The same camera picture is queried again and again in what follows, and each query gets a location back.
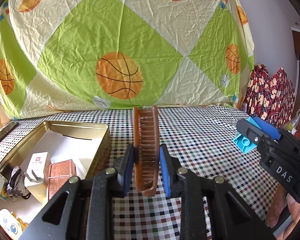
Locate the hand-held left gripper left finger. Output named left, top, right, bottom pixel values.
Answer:
left=17, top=144, right=135, bottom=240

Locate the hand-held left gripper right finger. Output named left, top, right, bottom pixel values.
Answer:
left=159, top=144, right=275, bottom=240

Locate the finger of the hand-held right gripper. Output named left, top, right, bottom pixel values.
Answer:
left=236, top=119, right=267, bottom=153
left=253, top=116, right=283, bottom=141

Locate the teal toy block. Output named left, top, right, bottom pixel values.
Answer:
left=232, top=116, right=259, bottom=154

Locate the gold metal tin box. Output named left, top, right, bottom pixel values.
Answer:
left=0, top=120, right=112, bottom=240

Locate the brown plastic comb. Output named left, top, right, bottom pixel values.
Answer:
left=133, top=106, right=158, bottom=197

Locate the copper coloured box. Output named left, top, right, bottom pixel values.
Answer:
left=47, top=160, right=78, bottom=200

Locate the white card box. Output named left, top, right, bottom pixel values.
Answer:
left=30, top=152, right=52, bottom=178

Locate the white charger plug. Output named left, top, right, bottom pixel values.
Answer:
left=24, top=169, right=45, bottom=203

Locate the floral cloth pouch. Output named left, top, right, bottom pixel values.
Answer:
left=6, top=166, right=30, bottom=200

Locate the yellow face toy block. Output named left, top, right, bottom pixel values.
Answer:
left=0, top=209, right=24, bottom=237

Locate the person's right hand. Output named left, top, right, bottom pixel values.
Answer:
left=267, top=186, right=300, bottom=229

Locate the clear plastic bag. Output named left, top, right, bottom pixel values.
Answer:
left=281, top=109, right=300, bottom=135

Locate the red plaid bear cloth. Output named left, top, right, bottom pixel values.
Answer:
left=242, top=64, right=297, bottom=130

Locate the checkered tablecloth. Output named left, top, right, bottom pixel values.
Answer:
left=0, top=105, right=285, bottom=240

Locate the white paper liner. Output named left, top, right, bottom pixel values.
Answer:
left=27, top=129, right=103, bottom=170

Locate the basketball print bed sheet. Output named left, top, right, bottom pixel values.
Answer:
left=0, top=0, right=255, bottom=120

